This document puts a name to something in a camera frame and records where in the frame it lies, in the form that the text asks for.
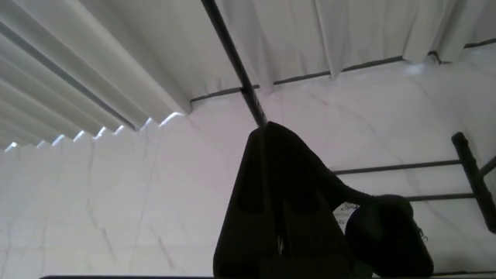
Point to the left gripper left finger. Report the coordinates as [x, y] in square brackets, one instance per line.
[248, 232]

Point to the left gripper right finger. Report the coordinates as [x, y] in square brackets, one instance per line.
[310, 240]

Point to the black T-shirt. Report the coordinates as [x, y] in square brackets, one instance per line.
[387, 240]

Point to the black clothes rack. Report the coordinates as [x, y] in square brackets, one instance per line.
[232, 54]

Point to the white curtain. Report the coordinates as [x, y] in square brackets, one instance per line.
[348, 27]

